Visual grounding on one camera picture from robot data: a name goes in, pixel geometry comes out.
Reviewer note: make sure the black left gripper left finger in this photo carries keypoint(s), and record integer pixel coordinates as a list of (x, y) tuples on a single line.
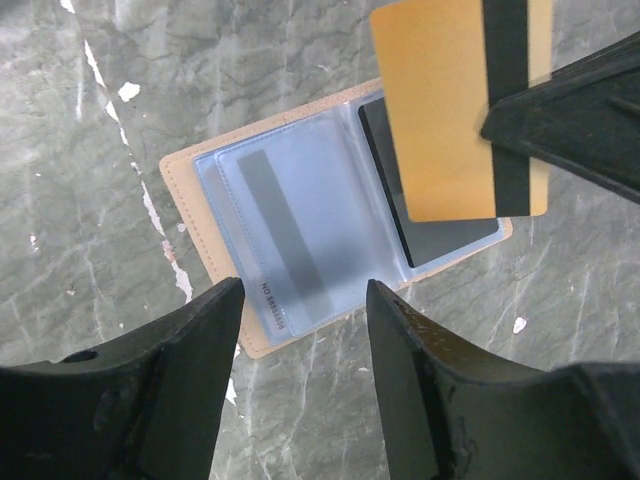
[(146, 405)]

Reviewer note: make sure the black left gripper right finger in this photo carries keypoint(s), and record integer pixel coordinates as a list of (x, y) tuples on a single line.
[(452, 410)]

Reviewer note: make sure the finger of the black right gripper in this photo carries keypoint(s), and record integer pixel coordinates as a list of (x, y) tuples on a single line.
[(585, 119)]

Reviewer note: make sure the beige leather card holder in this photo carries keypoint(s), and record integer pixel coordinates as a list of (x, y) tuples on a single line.
[(186, 175)]

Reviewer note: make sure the silver magstripe card in holder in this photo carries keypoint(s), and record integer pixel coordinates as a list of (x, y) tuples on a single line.
[(307, 231)]

